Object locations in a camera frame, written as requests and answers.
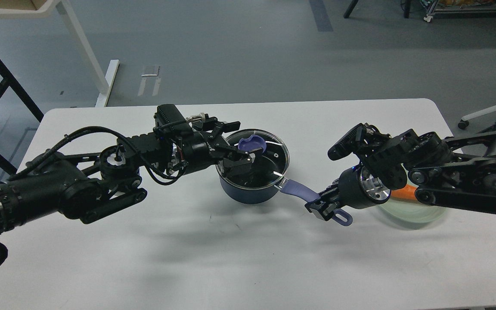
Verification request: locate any pale green oval plate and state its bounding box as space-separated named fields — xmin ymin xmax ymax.
xmin=378 ymin=199 xmax=446 ymax=224

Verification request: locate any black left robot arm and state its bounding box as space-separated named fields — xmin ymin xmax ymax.
xmin=0 ymin=104 xmax=266 ymax=266

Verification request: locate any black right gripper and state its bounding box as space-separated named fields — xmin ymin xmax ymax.
xmin=305 ymin=166 xmax=391 ymax=222

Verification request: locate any white table frame leg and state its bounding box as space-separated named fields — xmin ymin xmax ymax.
xmin=0 ymin=0 xmax=120 ymax=108

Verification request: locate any metal wheeled cart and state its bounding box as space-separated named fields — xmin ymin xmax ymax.
xmin=423 ymin=0 xmax=496 ymax=23

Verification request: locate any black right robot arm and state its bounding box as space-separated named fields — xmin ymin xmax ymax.
xmin=305 ymin=123 xmax=496 ymax=226

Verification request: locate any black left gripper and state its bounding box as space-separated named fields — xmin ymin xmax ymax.
xmin=175 ymin=117 xmax=264 ymax=175

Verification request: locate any glass pot lid blue knob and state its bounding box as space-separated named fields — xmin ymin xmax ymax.
xmin=216 ymin=129 xmax=291 ymax=190

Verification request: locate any white chair base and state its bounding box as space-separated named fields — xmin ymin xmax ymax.
xmin=458 ymin=54 xmax=496 ymax=130

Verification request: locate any blue saucepan with handle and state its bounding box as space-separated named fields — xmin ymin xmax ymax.
xmin=216 ymin=129 xmax=353 ymax=226

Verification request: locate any orange toy carrot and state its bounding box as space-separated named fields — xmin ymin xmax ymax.
xmin=391 ymin=184 xmax=418 ymax=203

